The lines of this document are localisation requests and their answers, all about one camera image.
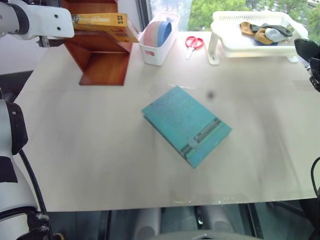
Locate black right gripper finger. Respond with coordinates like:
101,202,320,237
293,37,320,64

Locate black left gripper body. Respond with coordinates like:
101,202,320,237
37,35,66,48

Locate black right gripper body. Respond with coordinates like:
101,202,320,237
308,56,320,94

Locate yellow book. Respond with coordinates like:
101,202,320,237
72,12,140,44

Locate wooden bookshelf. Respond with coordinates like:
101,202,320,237
60,0,133,87

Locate teal book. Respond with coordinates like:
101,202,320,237
140,85,233,169

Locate light grey sock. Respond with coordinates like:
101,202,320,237
264,27,286,44

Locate dark grey sock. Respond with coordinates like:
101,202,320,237
250,23,294,38

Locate blue sock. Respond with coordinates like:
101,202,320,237
254,37,279,47

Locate tan sock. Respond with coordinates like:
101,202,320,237
254,28,273,46

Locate brown sock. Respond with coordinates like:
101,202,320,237
239,21,254,37

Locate white plastic dish rack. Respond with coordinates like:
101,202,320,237
207,10,309,66

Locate pink plate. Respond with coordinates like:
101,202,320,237
144,20,163,47

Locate beige plate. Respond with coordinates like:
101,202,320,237
154,21,163,47

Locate white plastic storage bin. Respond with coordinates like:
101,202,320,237
138,11,181,67

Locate blue plate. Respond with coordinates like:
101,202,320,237
157,20,173,48

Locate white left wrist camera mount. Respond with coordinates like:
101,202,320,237
24,4,76,41

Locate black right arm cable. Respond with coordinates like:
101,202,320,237
310,156,320,201

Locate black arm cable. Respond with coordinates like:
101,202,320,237
310,156,320,201
18,148,54,240

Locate red handled scissors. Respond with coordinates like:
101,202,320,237
184,36,205,61

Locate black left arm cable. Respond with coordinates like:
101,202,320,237
18,148,54,240

